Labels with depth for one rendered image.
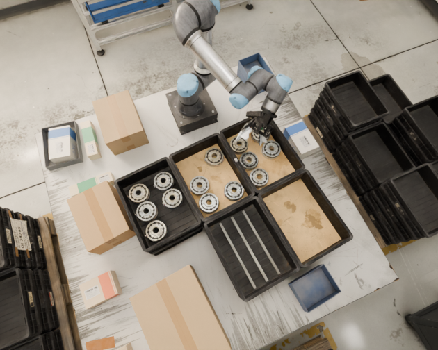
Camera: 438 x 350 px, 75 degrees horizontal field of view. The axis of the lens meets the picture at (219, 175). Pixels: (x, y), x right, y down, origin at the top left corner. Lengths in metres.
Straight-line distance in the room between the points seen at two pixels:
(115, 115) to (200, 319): 1.17
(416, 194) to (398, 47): 1.87
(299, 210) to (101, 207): 1.02
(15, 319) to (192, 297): 1.22
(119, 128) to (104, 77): 1.47
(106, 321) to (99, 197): 0.61
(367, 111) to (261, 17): 1.70
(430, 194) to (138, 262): 1.88
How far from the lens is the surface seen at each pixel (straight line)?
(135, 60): 3.19
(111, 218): 1.55
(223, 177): 1.55
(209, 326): 1.40
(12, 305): 2.28
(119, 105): 1.81
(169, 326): 1.41
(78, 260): 1.75
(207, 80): 1.66
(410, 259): 2.73
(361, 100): 2.44
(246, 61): 2.00
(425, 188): 2.34
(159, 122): 1.88
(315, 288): 1.66
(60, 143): 1.90
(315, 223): 1.56
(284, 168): 1.61
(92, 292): 1.63
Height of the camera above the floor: 2.28
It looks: 70 degrees down
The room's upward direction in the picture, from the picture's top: 1 degrees clockwise
